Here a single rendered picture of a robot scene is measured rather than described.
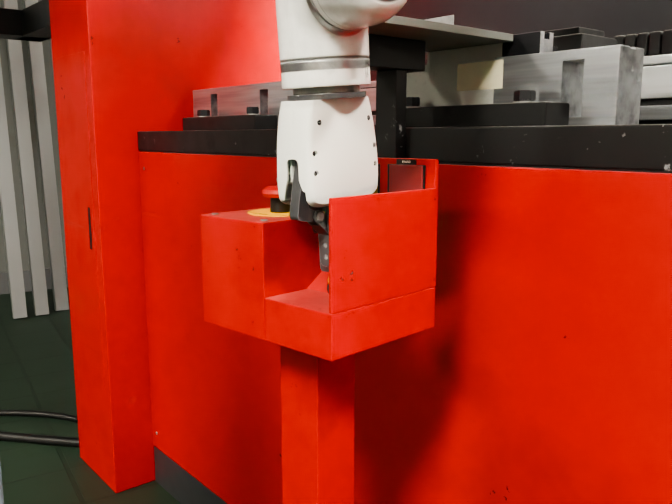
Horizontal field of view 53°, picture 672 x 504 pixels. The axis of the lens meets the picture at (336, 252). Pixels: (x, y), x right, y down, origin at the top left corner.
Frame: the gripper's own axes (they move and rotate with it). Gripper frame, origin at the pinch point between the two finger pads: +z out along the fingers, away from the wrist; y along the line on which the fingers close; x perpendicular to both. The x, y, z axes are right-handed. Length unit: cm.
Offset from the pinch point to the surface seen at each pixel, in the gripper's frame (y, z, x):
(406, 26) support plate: -19.2, -22.6, -5.1
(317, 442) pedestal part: 2.4, 20.7, -2.1
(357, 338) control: 2.9, 7.2, 5.0
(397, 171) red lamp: -10.1, -6.8, 0.1
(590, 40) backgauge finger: -62, -21, -2
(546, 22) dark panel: -95, -28, -26
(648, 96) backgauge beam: -63, -12, 7
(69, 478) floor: -14, 77, -114
